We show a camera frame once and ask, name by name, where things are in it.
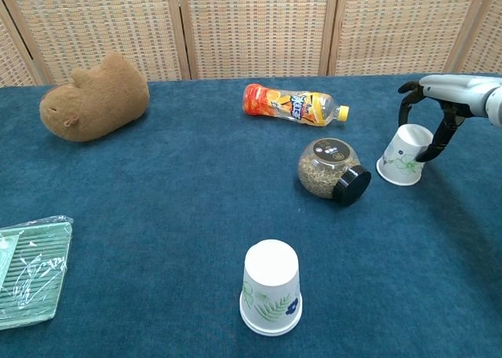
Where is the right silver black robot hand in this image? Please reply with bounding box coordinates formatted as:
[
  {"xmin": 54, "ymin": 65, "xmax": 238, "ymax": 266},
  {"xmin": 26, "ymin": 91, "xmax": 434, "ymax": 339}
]
[{"xmin": 398, "ymin": 74, "xmax": 491, "ymax": 163}]

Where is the white paper cup green flower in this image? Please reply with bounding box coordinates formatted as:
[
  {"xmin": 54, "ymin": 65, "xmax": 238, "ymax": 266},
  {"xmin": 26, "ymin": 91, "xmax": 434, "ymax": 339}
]
[{"xmin": 376, "ymin": 123, "xmax": 435, "ymax": 187}]

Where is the white paper cup fern print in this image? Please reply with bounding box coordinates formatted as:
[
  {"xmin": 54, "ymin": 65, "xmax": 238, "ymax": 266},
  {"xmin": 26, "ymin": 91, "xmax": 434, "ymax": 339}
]
[{"xmin": 239, "ymin": 239, "xmax": 304, "ymax": 334}]

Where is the woven folding screen panel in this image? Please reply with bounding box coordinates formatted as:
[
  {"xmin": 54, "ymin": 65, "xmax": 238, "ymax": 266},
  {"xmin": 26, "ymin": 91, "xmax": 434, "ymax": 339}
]
[
  {"xmin": 328, "ymin": 0, "xmax": 489, "ymax": 76},
  {"xmin": 446, "ymin": 0, "xmax": 502, "ymax": 76},
  {"xmin": 0, "ymin": 0, "xmax": 192, "ymax": 86},
  {"xmin": 175, "ymin": 0, "xmax": 340, "ymax": 80},
  {"xmin": 0, "ymin": 0, "xmax": 42, "ymax": 87}
]

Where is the round glass jar black lid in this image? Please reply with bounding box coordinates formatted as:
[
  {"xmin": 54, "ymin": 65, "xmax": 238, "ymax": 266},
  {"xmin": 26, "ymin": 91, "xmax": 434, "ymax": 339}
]
[{"xmin": 296, "ymin": 137, "xmax": 373, "ymax": 207}]

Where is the orange drink plastic bottle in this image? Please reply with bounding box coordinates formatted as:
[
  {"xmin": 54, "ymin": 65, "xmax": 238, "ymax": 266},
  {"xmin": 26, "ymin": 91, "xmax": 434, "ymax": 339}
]
[{"xmin": 242, "ymin": 83, "xmax": 351, "ymax": 128}]

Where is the blue carpet table cover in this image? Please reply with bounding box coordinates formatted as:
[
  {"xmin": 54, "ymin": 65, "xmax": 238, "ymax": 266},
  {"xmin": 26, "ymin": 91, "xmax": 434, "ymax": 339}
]
[{"xmin": 0, "ymin": 73, "xmax": 502, "ymax": 358}]

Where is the brown capybara plush toy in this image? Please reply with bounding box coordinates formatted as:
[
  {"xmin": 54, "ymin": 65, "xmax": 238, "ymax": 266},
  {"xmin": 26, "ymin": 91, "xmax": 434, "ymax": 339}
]
[{"xmin": 38, "ymin": 50, "xmax": 151, "ymax": 143}]

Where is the green dustpan in plastic wrap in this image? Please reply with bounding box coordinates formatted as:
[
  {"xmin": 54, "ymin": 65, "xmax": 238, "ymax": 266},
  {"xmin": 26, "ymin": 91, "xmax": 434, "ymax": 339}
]
[{"xmin": 0, "ymin": 214, "xmax": 75, "ymax": 331}]

